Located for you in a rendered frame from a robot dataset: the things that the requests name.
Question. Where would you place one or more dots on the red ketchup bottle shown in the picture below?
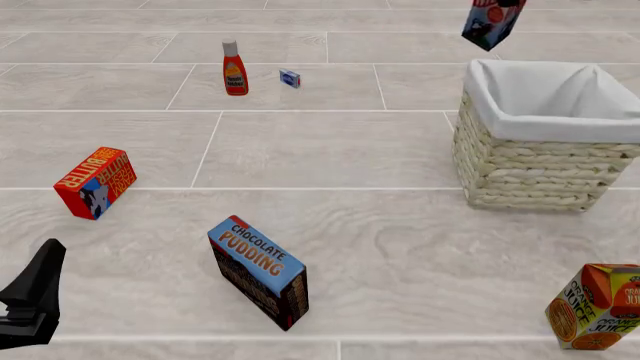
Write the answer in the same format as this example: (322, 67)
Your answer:
(235, 75)

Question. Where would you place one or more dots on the orange juice carton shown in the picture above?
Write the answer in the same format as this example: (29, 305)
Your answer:
(595, 311)

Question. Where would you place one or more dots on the blue chocolate pudding box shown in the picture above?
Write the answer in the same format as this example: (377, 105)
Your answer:
(255, 262)

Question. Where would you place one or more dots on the white cloth basket liner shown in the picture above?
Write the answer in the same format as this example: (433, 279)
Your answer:
(550, 123)

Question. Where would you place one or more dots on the blue milk carton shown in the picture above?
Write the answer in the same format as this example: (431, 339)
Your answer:
(492, 26)

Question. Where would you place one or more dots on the small blue white box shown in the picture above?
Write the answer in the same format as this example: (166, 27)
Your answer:
(290, 78)

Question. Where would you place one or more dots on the red butter box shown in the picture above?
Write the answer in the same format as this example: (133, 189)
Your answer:
(95, 180)

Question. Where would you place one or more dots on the woven wicker basket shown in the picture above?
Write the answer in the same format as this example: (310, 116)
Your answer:
(530, 172)

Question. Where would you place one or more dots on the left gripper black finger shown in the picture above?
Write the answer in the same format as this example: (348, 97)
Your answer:
(47, 270)

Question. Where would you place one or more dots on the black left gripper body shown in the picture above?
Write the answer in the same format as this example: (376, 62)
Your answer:
(25, 332)

